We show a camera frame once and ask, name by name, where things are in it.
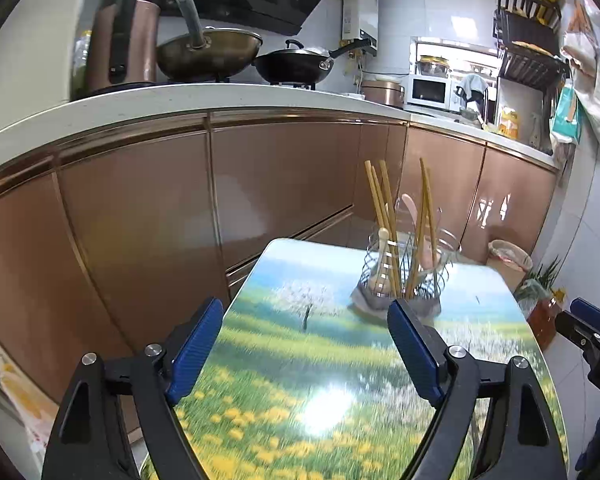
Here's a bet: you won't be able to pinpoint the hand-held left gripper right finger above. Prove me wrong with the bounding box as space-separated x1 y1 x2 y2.
387 299 568 480

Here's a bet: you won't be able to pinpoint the hanging plastic bags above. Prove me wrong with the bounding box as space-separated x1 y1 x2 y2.
562 0 600 161

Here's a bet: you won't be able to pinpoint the yellow packet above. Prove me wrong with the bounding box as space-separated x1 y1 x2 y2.
497 105 520 140

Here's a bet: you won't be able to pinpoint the beige pink plastic spoon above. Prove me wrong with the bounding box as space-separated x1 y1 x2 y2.
422 245 444 274

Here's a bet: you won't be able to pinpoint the white microwave oven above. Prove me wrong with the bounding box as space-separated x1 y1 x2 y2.
404 72 460 113

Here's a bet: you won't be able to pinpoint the black wall rack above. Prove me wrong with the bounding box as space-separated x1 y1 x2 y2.
494 0 570 81

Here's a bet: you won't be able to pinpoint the steel pot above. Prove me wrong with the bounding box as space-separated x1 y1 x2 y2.
417 55 450 77

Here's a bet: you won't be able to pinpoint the white printed plastic bag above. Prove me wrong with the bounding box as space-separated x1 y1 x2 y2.
0 345 56 456

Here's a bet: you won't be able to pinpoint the green onions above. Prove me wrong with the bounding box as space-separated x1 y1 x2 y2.
522 255 565 301

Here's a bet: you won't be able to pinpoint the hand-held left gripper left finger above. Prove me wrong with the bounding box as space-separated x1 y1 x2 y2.
41 296 225 480

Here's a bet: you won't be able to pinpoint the copper kitchen base cabinets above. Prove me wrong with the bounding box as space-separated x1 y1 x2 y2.
0 107 563 436

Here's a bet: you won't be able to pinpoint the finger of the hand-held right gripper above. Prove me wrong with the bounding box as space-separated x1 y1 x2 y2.
554 310 600 359
570 297 600 334

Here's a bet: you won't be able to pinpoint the bunch of bamboo chopsticks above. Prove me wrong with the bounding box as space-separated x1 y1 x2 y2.
364 157 438 301

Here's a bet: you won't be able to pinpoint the black wok with lid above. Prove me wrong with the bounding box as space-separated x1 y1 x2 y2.
252 37 373 86

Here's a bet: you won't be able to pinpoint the brown rice cooker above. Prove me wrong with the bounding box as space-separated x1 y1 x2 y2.
361 77 405 108

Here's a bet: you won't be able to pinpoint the bronze wok with lid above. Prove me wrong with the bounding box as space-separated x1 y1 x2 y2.
156 0 264 82

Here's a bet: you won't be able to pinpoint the beige trash bin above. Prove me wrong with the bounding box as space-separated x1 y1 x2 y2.
487 240 534 293

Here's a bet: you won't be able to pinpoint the metal wire utensil holder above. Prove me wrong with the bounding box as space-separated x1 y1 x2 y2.
362 227 463 311

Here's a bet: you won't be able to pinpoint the grey hanging towel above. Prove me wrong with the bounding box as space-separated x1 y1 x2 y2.
454 74 489 103

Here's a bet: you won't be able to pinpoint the teal packet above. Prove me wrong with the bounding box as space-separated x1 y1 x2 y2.
550 80 583 143

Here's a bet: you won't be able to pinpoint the white water heater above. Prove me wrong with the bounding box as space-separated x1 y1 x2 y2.
342 0 381 56

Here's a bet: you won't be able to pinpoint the amber oil bottle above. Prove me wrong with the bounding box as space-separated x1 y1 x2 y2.
527 297 563 351

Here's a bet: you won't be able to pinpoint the white plastic spoon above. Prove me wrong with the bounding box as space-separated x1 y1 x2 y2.
372 227 398 294

